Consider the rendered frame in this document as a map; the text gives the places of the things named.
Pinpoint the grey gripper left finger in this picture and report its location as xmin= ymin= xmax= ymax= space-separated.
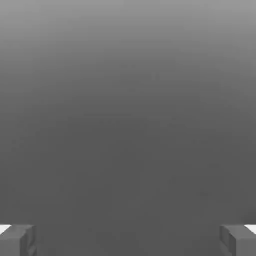
xmin=0 ymin=224 xmax=38 ymax=256

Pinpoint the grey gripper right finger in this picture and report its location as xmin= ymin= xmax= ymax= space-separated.
xmin=219 ymin=224 xmax=256 ymax=256

